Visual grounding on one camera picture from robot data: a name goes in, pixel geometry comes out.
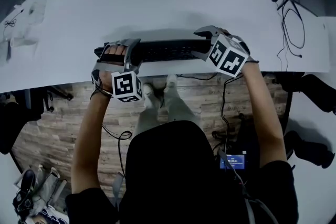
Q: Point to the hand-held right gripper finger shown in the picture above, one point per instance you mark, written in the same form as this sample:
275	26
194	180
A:
202	56
208	32

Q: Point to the person's left hand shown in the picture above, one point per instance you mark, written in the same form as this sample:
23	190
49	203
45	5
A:
116	49

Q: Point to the person's trouser leg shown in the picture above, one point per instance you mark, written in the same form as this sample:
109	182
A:
178	107
147	120

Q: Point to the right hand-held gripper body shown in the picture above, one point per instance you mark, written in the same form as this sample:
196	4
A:
225	57

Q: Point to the person's white right shoe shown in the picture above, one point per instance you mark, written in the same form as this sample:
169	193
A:
171	81

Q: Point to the clear bag of items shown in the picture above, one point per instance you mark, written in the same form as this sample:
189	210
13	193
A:
44	191

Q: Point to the person's right trouser leg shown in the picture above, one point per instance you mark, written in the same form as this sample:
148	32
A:
178	107

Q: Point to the person's left forearm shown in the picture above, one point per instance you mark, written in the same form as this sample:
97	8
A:
89	139

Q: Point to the person's black shirt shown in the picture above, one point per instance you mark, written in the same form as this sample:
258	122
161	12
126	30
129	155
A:
170	178

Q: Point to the person's white shoe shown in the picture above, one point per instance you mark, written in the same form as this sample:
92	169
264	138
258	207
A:
148	94
171	81

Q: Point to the person's right hand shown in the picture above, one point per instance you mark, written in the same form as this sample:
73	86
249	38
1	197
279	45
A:
225	32

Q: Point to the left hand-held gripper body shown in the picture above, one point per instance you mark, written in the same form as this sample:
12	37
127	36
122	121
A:
127	86

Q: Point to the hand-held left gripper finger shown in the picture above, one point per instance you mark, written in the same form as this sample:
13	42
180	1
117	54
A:
132	60

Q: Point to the person's white left shoe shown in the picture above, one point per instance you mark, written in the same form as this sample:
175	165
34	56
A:
148	94

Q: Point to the blue screen device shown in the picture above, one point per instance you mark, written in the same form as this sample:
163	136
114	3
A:
233	161

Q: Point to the black shoe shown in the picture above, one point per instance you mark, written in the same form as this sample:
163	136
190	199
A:
27	181

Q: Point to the dark grey laptop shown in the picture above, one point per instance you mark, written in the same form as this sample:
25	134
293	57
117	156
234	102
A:
9	5

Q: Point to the black office chair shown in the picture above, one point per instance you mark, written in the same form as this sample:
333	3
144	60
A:
312	91
15	123

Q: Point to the person's right forearm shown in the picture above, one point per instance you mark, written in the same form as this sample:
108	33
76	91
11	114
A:
262	112

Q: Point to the black keyboard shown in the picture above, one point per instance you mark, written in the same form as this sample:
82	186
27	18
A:
168	51

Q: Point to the person's left trouser leg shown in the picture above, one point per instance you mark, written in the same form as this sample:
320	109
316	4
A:
147	120

